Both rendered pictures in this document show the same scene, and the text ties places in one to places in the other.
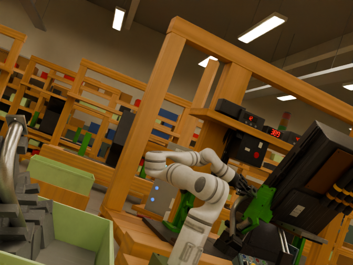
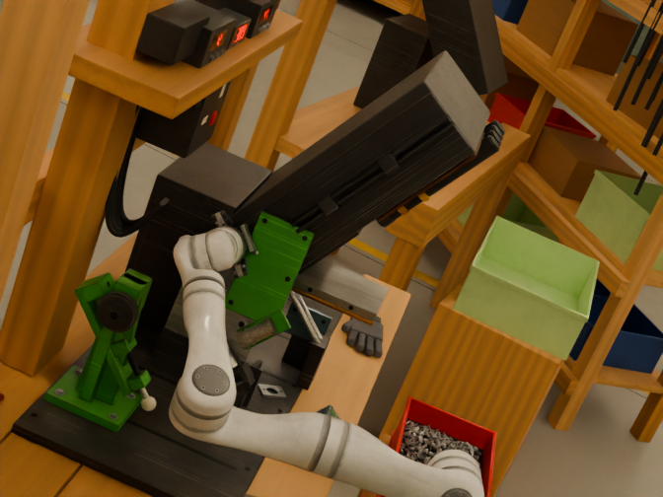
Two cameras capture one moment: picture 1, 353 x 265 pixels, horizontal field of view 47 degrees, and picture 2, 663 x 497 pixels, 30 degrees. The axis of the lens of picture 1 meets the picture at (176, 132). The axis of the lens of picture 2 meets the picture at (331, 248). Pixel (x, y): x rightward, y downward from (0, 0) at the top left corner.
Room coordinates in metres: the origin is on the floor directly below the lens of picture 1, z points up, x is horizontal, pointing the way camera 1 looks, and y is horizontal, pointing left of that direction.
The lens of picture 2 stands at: (0.97, 1.52, 2.16)
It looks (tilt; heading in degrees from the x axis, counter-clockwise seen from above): 22 degrees down; 294
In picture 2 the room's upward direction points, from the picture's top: 22 degrees clockwise
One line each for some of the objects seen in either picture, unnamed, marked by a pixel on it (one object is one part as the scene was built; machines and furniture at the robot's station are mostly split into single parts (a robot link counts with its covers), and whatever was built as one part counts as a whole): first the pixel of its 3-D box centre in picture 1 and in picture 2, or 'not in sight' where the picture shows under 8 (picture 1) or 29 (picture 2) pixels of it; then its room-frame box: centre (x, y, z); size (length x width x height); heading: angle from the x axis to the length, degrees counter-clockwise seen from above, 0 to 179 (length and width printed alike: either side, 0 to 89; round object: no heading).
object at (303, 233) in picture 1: (288, 227); (297, 270); (2.02, -0.69, 1.11); 0.39 x 0.16 x 0.03; 20
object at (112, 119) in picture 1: (102, 137); not in sight; (8.87, 1.49, 1.12); 3.01 x 0.54 x 2.24; 101
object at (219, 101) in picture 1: (230, 109); (174, 33); (2.19, -0.23, 1.59); 0.15 x 0.07 x 0.07; 110
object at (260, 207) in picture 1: (263, 205); (271, 264); (2.00, -0.53, 1.17); 0.13 x 0.12 x 0.20; 110
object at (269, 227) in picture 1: (263, 224); (194, 241); (2.25, -0.63, 1.07); 0.30 x 0.18 x 0.34; 110
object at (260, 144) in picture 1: (247, 149); (183, 103); (2.24, -0.40, 1.42); 0.17 x 0.12 x 0.15; 110
